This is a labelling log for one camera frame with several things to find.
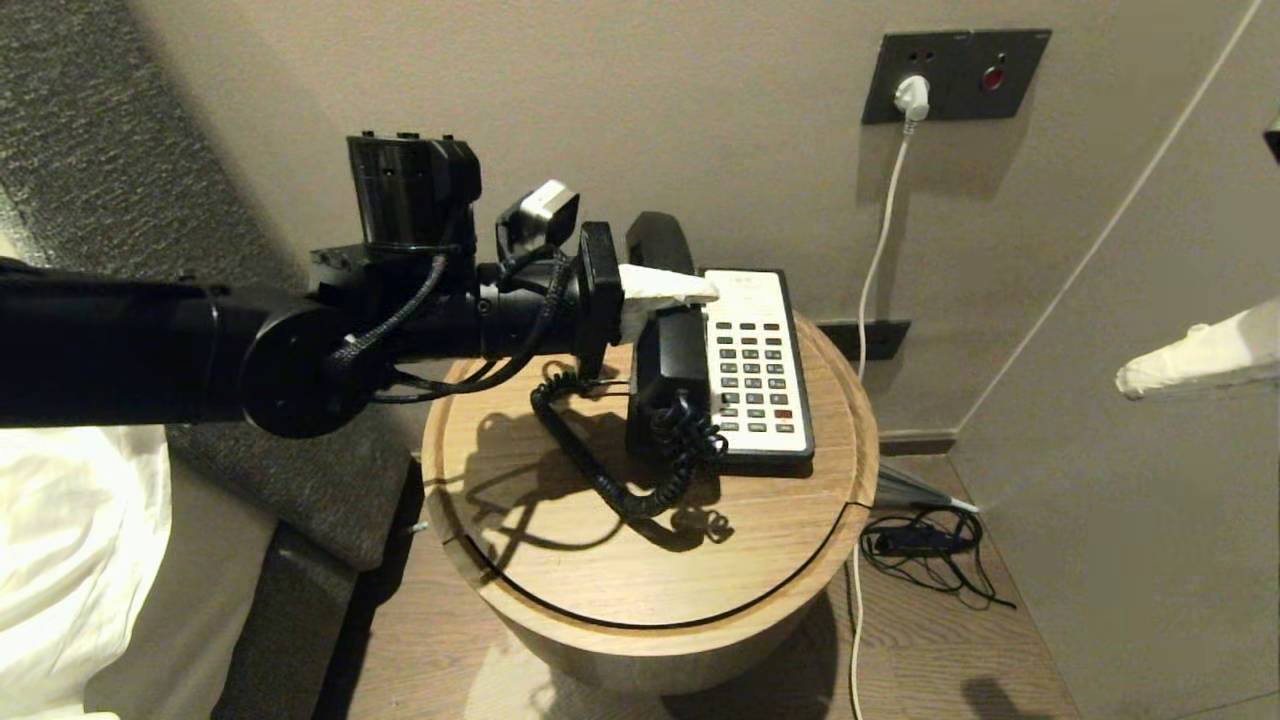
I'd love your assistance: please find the black phone cord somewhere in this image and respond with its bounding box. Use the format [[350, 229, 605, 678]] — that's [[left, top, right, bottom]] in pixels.
[[530, 362, 731, 521]]

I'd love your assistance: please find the white bed linen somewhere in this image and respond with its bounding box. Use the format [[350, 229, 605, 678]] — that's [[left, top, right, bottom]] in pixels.
[[0, 425, 173, 720]]

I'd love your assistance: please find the dark fabric bed base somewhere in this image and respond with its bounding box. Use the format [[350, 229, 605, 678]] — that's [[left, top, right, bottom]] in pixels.
[[212, 525, 359, 720]]

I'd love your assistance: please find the dark wall socket plate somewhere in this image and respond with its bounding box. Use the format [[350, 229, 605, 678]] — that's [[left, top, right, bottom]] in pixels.
[[863, 30, 969, 125]]

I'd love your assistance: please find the white power cable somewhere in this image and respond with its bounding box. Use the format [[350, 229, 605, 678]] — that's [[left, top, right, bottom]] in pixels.
[[849, 130, 913, 720]]

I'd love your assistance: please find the beige mattress side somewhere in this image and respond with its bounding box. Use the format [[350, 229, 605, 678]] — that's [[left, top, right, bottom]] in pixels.
[[88, 465, 281, 720]]

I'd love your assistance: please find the grey fabric headboard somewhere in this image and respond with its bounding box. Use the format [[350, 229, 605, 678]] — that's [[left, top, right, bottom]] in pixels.
[[0, 0, 413, 573]]

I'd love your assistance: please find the round wooden bedside table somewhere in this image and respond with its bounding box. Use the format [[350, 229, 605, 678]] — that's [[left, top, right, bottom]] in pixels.
[[421, 268, 881, 696]]

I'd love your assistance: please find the tangled black floor cable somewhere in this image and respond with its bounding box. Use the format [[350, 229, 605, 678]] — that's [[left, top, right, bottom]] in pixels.
[[857, 507, 1017, 612]]

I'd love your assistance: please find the black telephone base white keypad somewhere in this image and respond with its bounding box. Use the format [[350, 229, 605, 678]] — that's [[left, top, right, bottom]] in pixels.
[[625, 268, 816, 476]]

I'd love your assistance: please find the small dark skirting socket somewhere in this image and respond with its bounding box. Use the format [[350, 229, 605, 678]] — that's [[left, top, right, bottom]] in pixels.
[[815, 319, 910, 363]]

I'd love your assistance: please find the white power plug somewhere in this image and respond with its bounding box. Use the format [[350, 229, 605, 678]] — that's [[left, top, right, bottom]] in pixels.
[[893, 75, 931, 136]]

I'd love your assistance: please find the dark switch plate red button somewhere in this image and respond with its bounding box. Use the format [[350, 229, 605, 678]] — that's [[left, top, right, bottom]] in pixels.
[[955, 28, 1053, 121]]

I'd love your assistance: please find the grey folded umbrella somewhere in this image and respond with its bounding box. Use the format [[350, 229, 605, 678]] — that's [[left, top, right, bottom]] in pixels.
[[872, 464, 981, 517]]

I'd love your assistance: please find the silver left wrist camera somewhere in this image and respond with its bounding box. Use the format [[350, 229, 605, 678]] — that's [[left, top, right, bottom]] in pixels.
[[497, 180, 581, 263]]

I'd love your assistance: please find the black telephone handset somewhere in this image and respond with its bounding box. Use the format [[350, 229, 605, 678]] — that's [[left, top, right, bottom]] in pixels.
[[625, 212, 713, 463]]

